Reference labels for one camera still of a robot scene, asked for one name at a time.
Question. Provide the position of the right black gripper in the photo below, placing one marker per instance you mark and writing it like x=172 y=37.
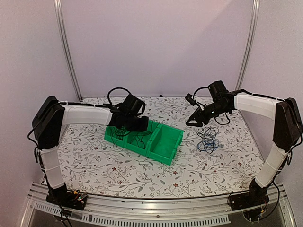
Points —
x=196 y=116

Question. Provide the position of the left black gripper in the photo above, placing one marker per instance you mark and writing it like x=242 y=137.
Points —
x=143 y=127

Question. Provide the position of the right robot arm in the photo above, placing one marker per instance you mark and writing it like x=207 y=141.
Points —
x=287 y=129

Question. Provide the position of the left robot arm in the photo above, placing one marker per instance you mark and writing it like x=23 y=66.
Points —
x=54 y=114

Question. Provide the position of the green three-compartment bin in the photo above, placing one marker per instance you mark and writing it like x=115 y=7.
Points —
x=159 y=142

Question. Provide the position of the floral table mat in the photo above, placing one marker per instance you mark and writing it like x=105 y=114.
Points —
x=92 y=164

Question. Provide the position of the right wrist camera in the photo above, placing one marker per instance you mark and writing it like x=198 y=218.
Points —
x=195 y=101

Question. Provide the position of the right aluminium frame post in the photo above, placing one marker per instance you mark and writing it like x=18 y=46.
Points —
x=249 y=43

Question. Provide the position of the aluminium frame post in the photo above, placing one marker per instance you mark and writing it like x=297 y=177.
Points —
x=249 y=43
x=66 y=48

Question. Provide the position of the front aluminium rail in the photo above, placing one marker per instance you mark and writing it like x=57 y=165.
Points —
x=105 y=211

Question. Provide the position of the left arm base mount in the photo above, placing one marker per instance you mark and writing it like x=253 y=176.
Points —
x=68 y=199

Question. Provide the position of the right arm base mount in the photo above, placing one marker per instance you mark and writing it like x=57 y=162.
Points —
x=248 y=201

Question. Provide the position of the left aluminium frame post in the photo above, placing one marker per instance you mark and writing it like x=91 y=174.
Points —
x=66 y=48

